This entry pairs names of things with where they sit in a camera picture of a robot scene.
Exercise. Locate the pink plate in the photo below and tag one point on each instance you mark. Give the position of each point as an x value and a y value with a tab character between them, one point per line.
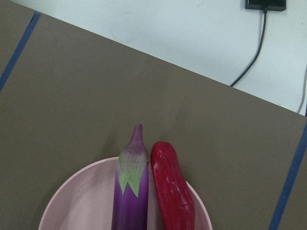
85	202

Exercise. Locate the purple eggplant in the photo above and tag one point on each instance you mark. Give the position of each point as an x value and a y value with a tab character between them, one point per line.
131	188

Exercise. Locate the red chili pepper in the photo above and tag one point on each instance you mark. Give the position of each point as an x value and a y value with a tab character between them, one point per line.
174	199

